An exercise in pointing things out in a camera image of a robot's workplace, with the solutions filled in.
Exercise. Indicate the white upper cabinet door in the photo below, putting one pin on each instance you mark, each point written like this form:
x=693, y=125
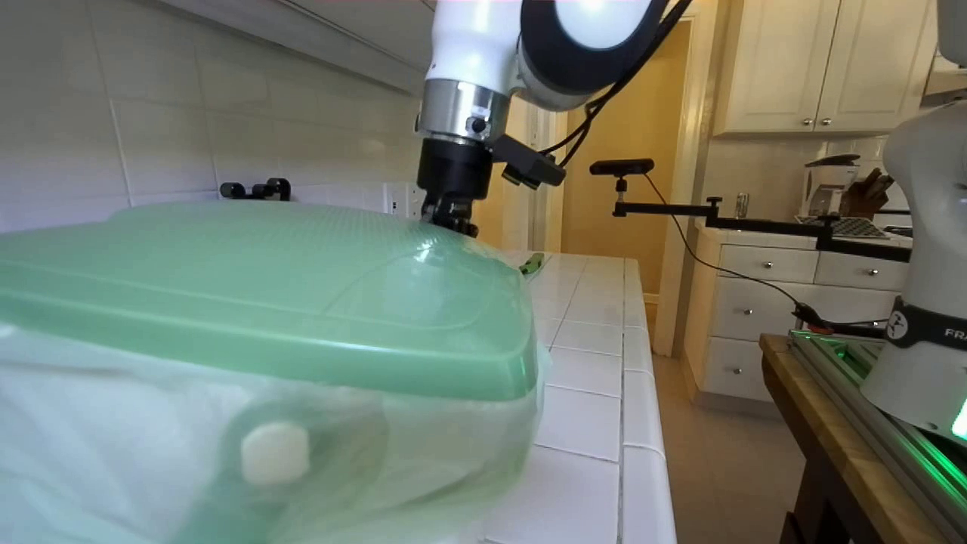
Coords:
x=773, y=61
x=877, y=61

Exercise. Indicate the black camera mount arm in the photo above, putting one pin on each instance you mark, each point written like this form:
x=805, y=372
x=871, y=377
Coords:
x=725, y=211

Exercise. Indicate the white drawer with knob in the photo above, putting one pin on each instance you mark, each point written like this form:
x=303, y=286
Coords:
x=755, y=310
x=863, y=272
x=739, y=367
x=769, y=264

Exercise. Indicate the wooden knife block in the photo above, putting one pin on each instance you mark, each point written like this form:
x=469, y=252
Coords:
x=869, y=194

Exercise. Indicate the white electrical outlet plate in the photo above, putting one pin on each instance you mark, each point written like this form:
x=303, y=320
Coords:
x=395, y=196

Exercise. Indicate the grey countertop appliance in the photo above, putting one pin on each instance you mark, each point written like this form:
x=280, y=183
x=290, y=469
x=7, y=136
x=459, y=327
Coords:
x=828, y=185

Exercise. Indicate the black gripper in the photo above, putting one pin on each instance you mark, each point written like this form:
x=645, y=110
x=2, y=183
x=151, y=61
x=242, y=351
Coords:
x=453, y=171

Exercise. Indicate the black stereo camera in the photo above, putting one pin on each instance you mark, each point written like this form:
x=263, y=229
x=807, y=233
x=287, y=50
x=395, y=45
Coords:
x=621, y=166

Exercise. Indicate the wooden table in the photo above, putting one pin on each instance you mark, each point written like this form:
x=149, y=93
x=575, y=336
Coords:
x=836, y=453

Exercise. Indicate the green bin lid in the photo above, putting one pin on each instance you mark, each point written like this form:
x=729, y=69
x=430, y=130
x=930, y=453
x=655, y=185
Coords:
x=253, y=290

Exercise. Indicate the aluminium rail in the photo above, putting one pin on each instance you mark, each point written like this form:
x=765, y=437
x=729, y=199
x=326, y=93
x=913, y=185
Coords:
x=887, y=425

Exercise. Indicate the translucent green-lidded container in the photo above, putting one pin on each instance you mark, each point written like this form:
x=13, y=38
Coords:
x=100, y=443

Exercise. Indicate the black desk clock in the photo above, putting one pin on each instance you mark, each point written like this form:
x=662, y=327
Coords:
x=257, y=188

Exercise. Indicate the white wall cabinet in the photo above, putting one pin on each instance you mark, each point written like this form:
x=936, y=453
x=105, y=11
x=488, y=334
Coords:
x=334, y=35

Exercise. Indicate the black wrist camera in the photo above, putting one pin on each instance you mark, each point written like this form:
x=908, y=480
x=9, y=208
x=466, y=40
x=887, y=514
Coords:
x=531, y=164

